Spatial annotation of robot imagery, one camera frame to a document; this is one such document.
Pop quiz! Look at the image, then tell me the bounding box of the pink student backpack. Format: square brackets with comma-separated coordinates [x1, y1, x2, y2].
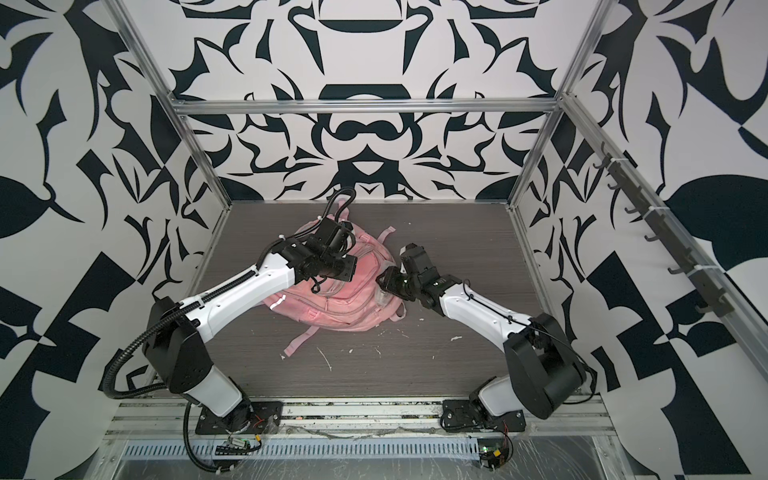
[263, 224, 405, 357]

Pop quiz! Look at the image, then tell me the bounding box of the clear plastic pen case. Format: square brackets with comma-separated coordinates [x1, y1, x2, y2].
[375, 288, 393, 306]

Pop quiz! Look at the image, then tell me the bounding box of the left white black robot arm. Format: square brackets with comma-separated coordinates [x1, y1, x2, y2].
[101, 235, 357, 432]

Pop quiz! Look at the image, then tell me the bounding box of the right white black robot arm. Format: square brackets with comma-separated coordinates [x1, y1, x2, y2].
[376, 267, 587, 420]

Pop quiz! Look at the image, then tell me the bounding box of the right small circuit board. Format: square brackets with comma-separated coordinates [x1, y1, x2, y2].
[479, 444, 514, 471]

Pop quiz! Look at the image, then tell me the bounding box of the small circuit board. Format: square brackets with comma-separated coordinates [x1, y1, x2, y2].
[215, 436, 263, 456]
[479, 444, 514, 471]

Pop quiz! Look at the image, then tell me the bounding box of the left small circuit board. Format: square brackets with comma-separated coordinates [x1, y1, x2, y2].
[215, 436, 263, 456]

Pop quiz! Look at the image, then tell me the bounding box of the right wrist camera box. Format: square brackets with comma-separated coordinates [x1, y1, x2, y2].
[400, 243, 434, 276]

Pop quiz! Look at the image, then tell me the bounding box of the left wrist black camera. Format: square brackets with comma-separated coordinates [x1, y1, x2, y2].
[307, 217, 354, 251]

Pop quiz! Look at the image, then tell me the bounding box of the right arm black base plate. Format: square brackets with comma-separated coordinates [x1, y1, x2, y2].
[439, 399, 527, 433]

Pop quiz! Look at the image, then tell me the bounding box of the white slotted cable duct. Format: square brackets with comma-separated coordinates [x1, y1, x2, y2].
[122, 437, 480, 460]

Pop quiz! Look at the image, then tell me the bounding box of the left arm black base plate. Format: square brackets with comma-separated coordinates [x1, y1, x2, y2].
[195, 401, 284, 435]

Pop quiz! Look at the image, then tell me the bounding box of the aluminium frame rail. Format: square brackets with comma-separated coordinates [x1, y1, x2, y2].
[103, 396, 618, 441]

